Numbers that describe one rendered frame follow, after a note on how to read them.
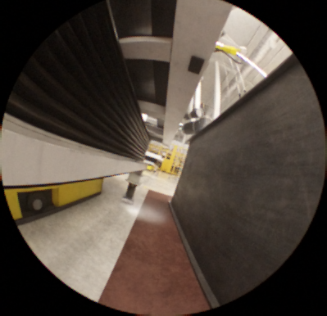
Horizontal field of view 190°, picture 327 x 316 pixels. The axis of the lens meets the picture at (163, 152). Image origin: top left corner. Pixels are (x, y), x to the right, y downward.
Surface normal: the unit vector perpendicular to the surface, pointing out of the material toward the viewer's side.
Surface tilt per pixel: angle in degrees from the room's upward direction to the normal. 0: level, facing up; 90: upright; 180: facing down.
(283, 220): 90
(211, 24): 180
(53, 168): 90
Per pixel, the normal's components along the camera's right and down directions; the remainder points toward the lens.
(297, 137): -0.95, -0.32
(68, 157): 0.95, 0.31
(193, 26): -0.31, 0.94
